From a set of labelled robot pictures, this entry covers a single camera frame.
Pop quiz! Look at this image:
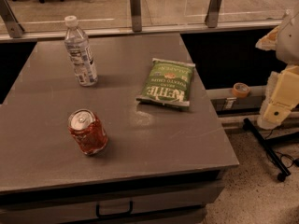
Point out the metal glass bracket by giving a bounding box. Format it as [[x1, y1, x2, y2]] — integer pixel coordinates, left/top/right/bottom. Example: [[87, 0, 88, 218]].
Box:
[[0, 0, 24, 38], [130, 0, 142, 32], [205, 0, 222, 28]]

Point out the middle metal glass bracket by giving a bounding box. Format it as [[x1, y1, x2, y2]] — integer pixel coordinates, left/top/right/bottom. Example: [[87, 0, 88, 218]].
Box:
[[130, 0, 142, 32]]

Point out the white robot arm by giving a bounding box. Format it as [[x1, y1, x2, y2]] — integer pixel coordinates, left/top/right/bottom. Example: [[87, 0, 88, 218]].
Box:
[[255, 5, 299, 130]]

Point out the clear plastic water bottle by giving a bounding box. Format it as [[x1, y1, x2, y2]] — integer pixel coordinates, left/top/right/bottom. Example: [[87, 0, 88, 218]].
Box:
[[64, 16, 98, 87]]

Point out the black drawer handle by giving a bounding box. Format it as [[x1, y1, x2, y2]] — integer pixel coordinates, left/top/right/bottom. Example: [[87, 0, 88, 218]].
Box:
[[95, 201, 134, 219]]

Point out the right metal glass bracket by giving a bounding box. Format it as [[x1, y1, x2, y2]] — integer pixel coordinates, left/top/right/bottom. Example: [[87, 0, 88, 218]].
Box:
[[205, 0, 222, 28]]

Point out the red soda can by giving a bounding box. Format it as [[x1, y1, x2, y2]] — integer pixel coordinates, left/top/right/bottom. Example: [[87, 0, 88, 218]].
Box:
[[68, 109, 108, 156]]

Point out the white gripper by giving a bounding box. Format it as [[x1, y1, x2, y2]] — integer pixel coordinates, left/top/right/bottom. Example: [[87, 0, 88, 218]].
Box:
[[255, 26, 299, 130]]

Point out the left metal glass bracket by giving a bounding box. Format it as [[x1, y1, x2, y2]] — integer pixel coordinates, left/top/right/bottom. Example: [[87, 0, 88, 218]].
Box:
[[0, 0, 24, 38]]

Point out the green Kettle chips bag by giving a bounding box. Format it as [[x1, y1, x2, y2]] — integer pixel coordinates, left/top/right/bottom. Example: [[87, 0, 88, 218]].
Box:
[[136, 58, 195, 110]]

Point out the grey cabinet drawer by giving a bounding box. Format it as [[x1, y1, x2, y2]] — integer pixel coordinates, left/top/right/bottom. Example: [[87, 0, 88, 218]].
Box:
[[0, 180, 224, 224]]

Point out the black stand leg with wheel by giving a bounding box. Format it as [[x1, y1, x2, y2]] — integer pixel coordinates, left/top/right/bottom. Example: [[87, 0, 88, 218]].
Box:
[[243, 118, 299, 182]]

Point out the roll of tan tape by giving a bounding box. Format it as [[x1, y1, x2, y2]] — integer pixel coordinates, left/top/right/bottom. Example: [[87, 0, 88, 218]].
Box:
[[232, 82, 250, 98]]

